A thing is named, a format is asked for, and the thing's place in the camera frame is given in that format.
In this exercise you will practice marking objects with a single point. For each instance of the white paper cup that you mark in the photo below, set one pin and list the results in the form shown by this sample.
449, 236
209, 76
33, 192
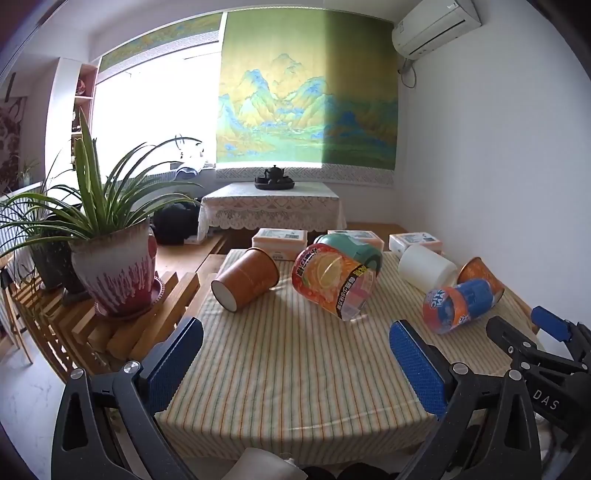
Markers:
427, 270

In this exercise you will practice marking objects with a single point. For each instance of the brown paper cup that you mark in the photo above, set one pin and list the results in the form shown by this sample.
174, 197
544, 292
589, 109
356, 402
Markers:
247, 279

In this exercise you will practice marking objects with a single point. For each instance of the white tissue packet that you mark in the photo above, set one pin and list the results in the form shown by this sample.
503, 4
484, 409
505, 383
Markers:
415, 240

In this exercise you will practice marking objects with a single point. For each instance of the striped tablecloth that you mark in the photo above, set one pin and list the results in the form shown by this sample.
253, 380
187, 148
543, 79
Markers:
295, 369

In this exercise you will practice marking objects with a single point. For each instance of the black teapot set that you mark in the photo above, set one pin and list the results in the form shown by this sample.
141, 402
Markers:
274, 177

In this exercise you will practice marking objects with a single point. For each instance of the light grey cloth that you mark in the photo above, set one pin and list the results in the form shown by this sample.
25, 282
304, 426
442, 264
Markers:
272, 464

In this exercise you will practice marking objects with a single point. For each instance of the landscape painting curtain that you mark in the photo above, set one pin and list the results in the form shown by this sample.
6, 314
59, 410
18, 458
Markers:
304, 92

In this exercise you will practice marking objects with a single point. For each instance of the orange tissue packet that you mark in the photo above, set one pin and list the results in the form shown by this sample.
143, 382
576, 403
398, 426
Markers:
279, 241
364, 237

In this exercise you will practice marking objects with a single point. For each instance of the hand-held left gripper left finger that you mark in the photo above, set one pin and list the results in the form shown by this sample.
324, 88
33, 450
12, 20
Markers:
178, 364

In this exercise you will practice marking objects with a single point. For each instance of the orange paper cup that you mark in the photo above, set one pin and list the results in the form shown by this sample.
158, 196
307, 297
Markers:
485, 274

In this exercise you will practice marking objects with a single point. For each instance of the table with lace cloth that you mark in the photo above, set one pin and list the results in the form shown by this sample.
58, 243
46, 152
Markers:
272, 205

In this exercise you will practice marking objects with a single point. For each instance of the blue and white cloth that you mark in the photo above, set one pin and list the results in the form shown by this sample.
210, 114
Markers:
194, 168

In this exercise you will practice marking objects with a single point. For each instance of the wooden slatted plant stand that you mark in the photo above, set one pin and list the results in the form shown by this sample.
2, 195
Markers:
124, 332

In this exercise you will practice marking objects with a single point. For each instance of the orange and blue printed cup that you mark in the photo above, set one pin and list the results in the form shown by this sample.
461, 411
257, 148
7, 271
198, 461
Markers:
455, 304

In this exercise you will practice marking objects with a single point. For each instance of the dark patterned wall hanging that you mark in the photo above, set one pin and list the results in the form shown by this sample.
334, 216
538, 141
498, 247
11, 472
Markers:
9, 134

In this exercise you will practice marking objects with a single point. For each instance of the black bag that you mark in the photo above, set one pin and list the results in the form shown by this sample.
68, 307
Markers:
175, 224

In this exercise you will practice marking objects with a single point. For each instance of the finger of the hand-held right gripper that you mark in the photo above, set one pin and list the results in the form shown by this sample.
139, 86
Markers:
505, 334
551, 323

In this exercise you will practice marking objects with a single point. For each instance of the white bookshelf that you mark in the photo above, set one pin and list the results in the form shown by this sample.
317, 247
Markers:
76, 106

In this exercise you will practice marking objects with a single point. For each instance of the white air conditioner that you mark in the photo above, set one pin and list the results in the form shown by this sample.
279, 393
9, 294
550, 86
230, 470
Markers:
436, 25

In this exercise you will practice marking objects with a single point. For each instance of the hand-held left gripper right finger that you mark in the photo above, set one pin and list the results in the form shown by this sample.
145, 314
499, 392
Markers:
415, 369

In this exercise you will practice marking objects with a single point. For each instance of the green plastic cup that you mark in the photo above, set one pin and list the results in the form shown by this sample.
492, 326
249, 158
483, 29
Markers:
364, 251

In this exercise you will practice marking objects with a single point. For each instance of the plant in dark pot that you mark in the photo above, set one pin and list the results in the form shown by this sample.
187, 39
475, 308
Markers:
51, 263

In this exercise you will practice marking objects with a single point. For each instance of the plant in white red pot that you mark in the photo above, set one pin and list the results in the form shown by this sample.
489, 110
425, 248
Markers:
117, 267

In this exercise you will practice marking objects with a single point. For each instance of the orange printed noodle cup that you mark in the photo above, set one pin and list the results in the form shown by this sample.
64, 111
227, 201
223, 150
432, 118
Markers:
330, 281

